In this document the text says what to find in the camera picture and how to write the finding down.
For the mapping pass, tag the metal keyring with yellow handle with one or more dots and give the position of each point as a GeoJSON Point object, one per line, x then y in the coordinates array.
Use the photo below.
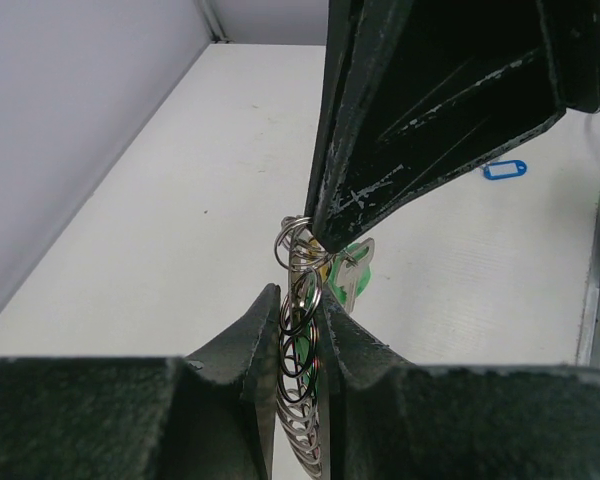
{"type": "Point", "coordinates": [304, 260]}

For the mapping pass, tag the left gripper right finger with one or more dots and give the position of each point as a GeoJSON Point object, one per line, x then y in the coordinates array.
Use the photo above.
{"type": "Point", "coordinates": [383, 417]}

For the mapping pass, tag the yellow tag key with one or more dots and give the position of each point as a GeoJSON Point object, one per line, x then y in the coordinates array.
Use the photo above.
{"type": "Point", "coordinates": [319, 259]}

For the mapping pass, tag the aluminium mounting rail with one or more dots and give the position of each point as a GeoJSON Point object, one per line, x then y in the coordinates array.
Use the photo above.
{"type": "Point", "coordinates": [588, 347]}

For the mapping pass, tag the right aluminium frame post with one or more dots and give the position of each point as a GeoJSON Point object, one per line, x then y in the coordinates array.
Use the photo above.
{"type": "Point", "coordinates": [215, 27]}

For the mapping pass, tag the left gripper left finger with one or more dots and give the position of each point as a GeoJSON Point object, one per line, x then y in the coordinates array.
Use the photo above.
{"type": "Point", "coordinates": [208, 415]}

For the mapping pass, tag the blue tag key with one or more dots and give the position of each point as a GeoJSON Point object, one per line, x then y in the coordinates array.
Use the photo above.
{"type": "Point", "coordinates": [501, 170]}

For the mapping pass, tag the green tag key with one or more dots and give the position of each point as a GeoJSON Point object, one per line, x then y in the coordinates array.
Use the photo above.
{"type": "Point", "coordinates": [304, 343]}
{"type": "Point", "coordinates": [350, 273]}

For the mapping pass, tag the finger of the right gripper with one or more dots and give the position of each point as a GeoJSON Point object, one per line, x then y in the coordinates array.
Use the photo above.
{"type": "Point", "coordinates": [331, 150]}
{"type": "Point", "coordinates": [436, 89]}

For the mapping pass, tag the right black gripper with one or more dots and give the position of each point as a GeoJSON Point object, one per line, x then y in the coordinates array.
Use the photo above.
{"type": "Point", "coordinates": [573, 29]}

